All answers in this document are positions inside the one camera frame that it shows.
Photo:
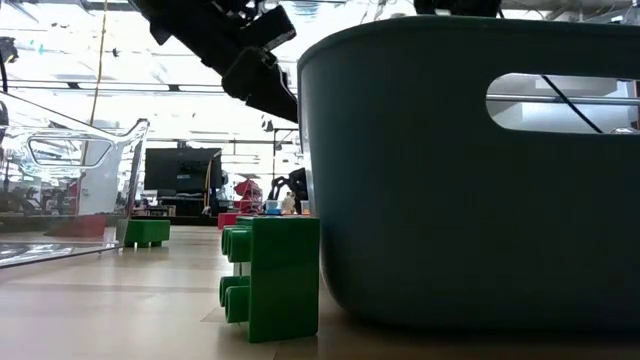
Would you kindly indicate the teal plastic bin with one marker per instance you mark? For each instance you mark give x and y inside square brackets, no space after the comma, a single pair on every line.
[475,225]

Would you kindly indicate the clear plastic bin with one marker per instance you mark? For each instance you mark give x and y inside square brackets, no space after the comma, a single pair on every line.
[75,165]

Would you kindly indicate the small green toy brick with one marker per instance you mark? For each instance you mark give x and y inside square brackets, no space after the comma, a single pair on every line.
[280,280]
[146,232]

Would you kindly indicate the large black monitor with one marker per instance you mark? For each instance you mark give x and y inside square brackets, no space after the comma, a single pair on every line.
[182,170]

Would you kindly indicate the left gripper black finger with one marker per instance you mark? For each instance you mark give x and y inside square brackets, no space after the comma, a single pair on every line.
[265,85]

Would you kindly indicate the red rectangular block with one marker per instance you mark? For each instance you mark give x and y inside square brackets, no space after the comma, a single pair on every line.
[227,220]

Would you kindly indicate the red equipment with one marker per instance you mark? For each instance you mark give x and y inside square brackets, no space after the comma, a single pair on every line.
[248,195]

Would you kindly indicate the black aluminium table frame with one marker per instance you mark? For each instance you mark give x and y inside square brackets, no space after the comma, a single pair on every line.
[190,220]

